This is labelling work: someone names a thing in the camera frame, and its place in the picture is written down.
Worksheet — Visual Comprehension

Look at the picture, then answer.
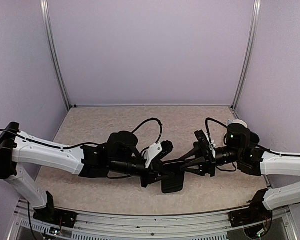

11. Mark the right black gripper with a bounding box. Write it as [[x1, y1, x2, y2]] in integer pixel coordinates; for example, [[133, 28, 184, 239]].
[[178, 145, 242, 177]]

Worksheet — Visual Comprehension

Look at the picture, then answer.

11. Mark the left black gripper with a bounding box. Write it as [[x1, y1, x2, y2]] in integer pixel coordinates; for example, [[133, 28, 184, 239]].
[[109, 156, 175, 189]]

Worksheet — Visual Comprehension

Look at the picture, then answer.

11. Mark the black phone case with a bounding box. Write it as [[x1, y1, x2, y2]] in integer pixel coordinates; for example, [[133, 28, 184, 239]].
[[161, 160, 185, 194]]

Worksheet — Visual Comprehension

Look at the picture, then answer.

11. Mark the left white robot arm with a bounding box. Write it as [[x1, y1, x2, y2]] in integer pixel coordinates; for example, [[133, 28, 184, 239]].
[[0, 122, 175, 223]]

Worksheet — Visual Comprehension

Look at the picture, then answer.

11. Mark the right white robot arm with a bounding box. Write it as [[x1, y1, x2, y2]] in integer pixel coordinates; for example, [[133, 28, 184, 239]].
[[180, 122, 300, 222]]

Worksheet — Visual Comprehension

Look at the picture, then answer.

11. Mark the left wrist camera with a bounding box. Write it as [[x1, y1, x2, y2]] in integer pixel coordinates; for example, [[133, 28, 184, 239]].
[[142, 140, 174, 169]]

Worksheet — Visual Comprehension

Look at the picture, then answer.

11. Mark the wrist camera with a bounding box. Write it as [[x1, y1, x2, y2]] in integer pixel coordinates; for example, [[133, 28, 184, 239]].
[[142, 140, 174, 169], [194, 130, 216, 158]]

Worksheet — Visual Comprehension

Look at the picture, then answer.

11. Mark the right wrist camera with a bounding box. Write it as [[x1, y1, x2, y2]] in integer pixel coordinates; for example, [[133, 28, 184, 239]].
[[194, 130, 216, 158]]

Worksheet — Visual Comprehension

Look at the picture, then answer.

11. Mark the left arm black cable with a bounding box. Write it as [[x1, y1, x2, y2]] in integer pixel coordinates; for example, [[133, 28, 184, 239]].
[[0, 118, 164, 153]]

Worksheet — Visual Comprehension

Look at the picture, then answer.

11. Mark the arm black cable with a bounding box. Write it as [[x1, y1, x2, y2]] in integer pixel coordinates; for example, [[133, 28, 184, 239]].
[[205, 117, 300, 158], [0, 118, 164, 153]]

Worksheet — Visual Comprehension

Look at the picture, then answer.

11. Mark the front aluminium rail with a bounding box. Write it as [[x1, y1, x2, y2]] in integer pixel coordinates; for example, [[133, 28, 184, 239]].
[[8, 198, 300, 240]]

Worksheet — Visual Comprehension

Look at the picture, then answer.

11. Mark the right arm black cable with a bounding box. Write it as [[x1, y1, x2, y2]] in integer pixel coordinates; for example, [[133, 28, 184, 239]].
[[205, 117, 300, 158]]

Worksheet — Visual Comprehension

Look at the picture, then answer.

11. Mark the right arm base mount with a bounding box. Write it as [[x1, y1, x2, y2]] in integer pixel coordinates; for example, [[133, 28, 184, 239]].
[[228, 188, 273, 228]]

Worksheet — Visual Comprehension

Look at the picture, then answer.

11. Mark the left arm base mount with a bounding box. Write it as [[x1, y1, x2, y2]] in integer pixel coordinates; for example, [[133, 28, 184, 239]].
[[33, 191, 78, 229]]

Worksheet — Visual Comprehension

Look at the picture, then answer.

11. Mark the right aluminium frame post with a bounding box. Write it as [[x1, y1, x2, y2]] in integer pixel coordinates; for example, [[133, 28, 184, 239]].
[[230, 0, 262, 113]]

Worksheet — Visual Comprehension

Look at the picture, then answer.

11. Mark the aluminium frame post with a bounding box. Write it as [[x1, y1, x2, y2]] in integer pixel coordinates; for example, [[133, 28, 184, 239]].
[[40, 0, 72, 111], [230, 0, 262, 113]]

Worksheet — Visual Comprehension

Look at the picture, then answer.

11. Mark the left aluminium frame post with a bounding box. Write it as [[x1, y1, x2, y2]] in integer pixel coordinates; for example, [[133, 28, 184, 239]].
[[40, 0, 72, 111]]

